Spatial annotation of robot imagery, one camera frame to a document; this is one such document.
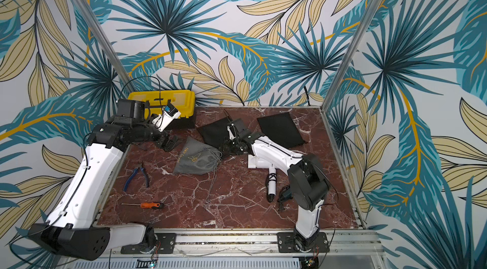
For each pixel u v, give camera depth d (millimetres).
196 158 878
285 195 835
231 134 803
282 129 1105
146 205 825
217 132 1061
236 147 671
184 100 1027
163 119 586
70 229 367
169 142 631
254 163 922
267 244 750
